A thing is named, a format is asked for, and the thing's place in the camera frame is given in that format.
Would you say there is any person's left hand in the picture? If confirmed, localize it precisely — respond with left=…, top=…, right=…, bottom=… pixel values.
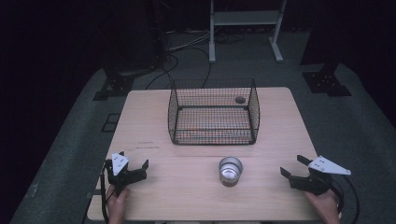
left=105, top=185, right=131, bottom=224

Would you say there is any black wire mesh basket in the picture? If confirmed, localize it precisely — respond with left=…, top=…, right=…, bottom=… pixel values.
left=167, top=77, right=262, bottom=147

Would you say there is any person's right hand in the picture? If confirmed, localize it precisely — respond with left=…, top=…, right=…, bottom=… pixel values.
left=304, top=189, right=343, bottom=224

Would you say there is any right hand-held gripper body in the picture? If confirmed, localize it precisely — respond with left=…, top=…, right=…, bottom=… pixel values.
left=289, top=155, right=352, bottom=197

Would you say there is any white floor cable bundle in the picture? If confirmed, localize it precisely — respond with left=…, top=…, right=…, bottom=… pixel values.
left=166, top=29, right=213, bottom=53

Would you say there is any black stand with base plate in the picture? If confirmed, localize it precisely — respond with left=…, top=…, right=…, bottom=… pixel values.
left=92, top=59, right=138, bottom=102
left=301, top=60, right=353, bottom=98

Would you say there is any white metal desk frame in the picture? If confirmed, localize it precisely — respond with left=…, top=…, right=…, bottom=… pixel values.
left=208, top=0, right=288, bottom=64

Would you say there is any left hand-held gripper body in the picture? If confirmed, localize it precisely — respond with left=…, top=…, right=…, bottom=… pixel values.
left=104, top=151, right=148, bottom=197

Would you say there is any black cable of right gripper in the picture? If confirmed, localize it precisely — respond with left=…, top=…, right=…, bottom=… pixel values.
left=330, top=175, right=361, bottom=224

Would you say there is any black floor cable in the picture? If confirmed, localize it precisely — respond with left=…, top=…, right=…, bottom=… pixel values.
left=145, top=46, right=213, bottom=91

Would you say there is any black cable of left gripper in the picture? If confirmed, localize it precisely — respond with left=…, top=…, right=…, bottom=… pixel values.
left=99, top=163, right=110, bottom=224

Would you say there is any silver metal cup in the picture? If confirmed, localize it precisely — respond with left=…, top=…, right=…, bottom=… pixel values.
left=218, top=155, right=244, bottom=188

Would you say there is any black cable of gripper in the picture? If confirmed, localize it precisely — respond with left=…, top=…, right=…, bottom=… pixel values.
left=99, top=163, right=110, bottom=224
left=330, top=175, right=361, bottom=224

